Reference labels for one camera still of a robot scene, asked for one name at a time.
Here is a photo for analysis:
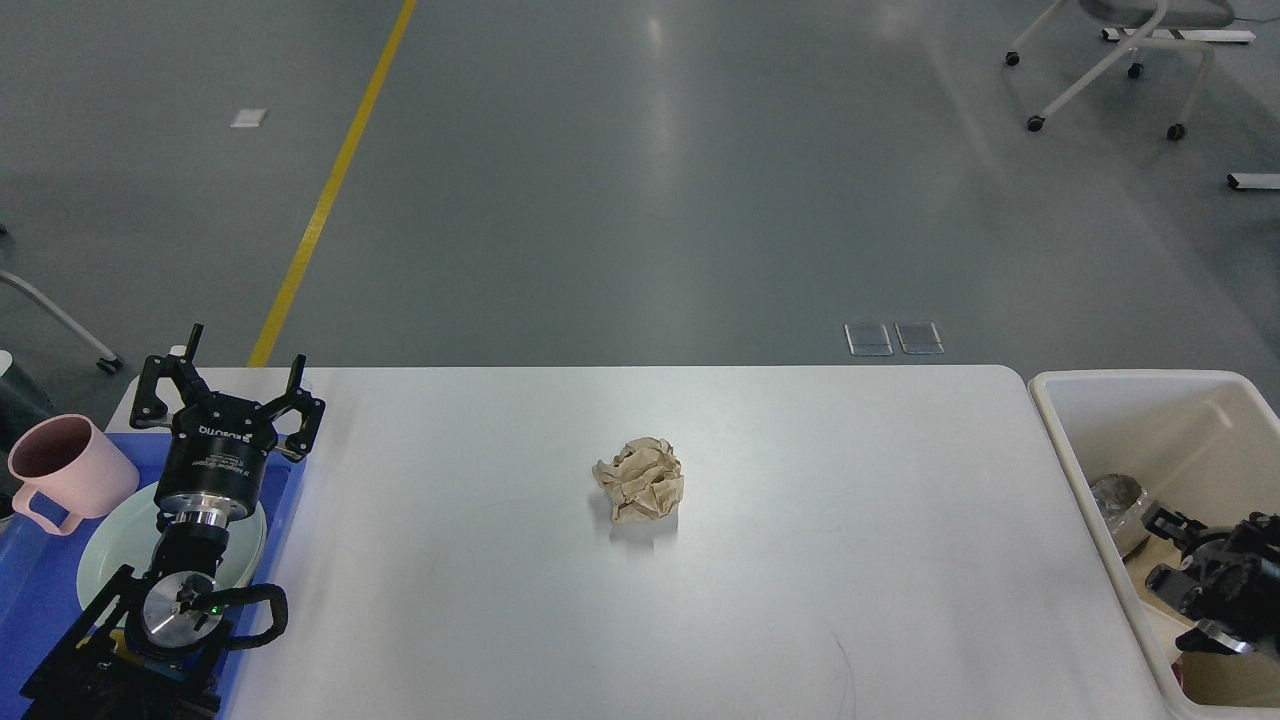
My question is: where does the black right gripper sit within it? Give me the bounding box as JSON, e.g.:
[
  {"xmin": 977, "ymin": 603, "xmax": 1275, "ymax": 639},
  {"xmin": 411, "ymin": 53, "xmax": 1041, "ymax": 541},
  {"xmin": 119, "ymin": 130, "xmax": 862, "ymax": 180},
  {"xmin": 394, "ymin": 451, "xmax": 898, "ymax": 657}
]
[{"xmin": 1142, "ymin": 503, "xmax": 1279, "ymax": 661}]

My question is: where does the white plastic bin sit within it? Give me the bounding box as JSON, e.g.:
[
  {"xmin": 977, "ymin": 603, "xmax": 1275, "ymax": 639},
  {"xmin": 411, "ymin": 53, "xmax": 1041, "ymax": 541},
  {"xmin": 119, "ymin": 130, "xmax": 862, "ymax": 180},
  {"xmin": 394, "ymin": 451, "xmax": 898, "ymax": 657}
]
[{"xmin": 1028, "ymin": 369, "xmax": 1279, "ymax": 719}]

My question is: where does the pink mug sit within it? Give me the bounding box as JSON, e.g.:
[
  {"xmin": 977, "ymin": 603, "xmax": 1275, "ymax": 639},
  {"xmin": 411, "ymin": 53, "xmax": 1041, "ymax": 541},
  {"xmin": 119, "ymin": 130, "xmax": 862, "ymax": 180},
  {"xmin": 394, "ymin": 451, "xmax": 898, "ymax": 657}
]
[{"xmin": 6, "ymin": 414, "xmax": 140, "ymax": 537}]

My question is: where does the white floor bar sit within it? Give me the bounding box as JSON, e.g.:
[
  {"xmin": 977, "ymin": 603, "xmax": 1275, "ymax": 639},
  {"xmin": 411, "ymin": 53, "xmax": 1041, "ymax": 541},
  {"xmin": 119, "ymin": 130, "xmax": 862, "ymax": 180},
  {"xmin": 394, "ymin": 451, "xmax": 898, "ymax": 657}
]
[{"xmin": 1225, "ymin": 172, "xmax": 1280, "ymax": 192}]

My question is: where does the floor outlet cover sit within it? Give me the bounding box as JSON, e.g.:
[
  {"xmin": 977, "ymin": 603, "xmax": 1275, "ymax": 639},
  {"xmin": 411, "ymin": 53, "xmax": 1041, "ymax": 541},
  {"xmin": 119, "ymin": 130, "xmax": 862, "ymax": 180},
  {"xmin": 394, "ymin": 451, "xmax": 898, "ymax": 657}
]
[
  {"xmin": 844, "ymin": 322, "xmax": 895, "ymax": 357},
  {"xmin": 893, "ymin": 322, "xmax": 945, "ymax": 356}
]

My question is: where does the left floor outlet cover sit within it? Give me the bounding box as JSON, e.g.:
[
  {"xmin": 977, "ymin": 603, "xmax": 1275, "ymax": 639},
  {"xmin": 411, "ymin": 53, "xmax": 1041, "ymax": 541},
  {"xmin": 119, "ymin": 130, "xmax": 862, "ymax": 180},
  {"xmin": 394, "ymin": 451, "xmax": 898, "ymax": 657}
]
[{"xmin": 844, "ymin": 322, "xmax": 895, "ymax": 357}]

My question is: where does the grey chair frame left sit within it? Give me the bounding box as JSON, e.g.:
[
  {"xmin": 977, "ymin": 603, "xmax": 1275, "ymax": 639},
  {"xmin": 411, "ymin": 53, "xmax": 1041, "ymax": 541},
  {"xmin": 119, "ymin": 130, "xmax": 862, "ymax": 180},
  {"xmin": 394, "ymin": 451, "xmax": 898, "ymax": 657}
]
[{"xmin": 1, "ymin": 270, "xmax": 124, "ymax": 375}]

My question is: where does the person in jeans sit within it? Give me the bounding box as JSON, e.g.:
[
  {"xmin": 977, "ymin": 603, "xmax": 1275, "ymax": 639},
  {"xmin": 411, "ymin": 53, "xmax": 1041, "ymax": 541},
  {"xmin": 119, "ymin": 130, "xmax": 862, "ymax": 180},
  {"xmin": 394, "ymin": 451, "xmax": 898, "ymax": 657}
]
[{"xmin": 1, "ymin": 350, "xmax": 58, "ymax": 530}]

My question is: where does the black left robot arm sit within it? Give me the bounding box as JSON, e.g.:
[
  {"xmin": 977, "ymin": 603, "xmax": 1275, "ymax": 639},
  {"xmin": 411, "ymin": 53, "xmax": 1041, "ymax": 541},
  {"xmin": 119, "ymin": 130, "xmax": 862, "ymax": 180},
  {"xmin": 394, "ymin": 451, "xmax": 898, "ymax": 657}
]
[{"xmin": 20, "ymin": 324, "xmax": 326, "ymax": 719}]

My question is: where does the light green plate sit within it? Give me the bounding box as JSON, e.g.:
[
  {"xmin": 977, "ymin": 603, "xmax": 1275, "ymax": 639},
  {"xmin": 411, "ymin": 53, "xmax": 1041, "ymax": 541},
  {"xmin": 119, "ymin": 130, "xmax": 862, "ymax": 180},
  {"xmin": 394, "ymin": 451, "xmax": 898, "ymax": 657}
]
[{"xmin": 76, "ymin": 486, "xmax": 268, "ymax": 609}]

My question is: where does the right floor outlet cover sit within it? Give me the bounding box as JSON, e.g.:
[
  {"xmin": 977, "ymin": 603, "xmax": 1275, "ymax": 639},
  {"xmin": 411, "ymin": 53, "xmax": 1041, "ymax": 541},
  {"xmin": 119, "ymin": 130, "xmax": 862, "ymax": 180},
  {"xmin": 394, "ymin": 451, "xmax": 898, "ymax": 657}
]
[{"xmin": 893, "ymin": 322, "xmax": 945, "ymax": 356}]

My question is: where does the brown paper ball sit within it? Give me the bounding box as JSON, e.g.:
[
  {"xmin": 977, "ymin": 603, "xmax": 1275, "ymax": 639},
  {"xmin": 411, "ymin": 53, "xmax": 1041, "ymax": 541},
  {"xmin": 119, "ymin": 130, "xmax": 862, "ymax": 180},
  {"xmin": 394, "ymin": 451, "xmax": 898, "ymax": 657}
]
[{"xmin": 591, "ymin": 437, "xmax": 685, "ymax": 525}]

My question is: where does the aluminium foil tray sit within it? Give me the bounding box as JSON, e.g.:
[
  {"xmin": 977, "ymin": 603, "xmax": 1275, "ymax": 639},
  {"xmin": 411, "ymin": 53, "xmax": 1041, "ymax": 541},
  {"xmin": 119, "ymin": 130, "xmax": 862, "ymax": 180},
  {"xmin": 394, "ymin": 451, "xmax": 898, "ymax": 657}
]
[{"xmin": 1091, "ymin": 474, "xmax": 1151, "ymax": 559}]

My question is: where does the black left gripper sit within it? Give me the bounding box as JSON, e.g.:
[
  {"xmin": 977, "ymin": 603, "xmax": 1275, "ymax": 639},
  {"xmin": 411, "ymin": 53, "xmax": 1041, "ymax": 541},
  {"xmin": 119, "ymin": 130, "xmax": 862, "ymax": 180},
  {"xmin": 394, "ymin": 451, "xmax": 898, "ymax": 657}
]
[{"xmin": 131, "ymin": 322, "xmax": 326, "ymax": 521}]

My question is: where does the white office chair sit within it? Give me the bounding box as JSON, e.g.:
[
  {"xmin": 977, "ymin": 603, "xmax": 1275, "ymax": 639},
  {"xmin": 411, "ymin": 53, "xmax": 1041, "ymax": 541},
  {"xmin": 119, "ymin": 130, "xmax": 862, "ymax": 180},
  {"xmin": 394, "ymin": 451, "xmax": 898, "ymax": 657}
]
[{"xmin": 1025, "ymin": 1, "xmax": 1238, "ymax": 142}]

